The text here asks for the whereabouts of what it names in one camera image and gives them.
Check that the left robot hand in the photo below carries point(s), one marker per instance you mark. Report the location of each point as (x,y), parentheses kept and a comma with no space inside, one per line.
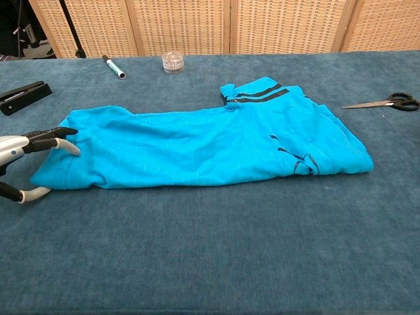
(13,147)

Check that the blue printed T-shirt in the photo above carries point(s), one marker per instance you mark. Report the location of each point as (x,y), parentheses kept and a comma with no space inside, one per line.
(197,147)

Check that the black stapler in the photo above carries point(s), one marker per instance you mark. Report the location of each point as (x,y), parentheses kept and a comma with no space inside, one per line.
(26,98)

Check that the black tripod stand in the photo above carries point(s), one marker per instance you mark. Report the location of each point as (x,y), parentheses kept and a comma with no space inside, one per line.
(73,31)

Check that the clear round clip container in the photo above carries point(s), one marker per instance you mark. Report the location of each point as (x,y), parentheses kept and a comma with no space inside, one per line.
(173,63)

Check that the dark blue table mat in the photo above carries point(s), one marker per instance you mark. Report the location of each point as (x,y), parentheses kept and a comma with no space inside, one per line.
(197,256)

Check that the wicker folding screen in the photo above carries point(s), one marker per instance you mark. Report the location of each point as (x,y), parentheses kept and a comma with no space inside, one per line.
(197,26)

